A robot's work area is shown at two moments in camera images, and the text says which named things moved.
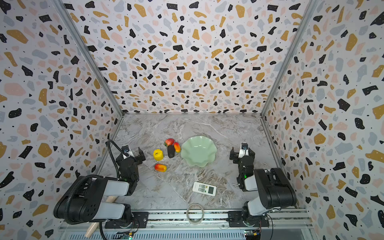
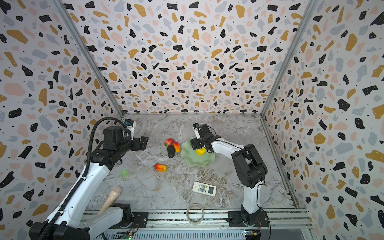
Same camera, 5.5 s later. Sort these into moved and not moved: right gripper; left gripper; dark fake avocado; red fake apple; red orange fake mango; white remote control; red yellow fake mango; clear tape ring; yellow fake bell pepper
Moved: yellow fake bell pepper; left gripper; right gripper
Not moved: dark fake avocado; white remote control; red orange fake mango; red fake apple; red yellow fake mango; clear tape ring
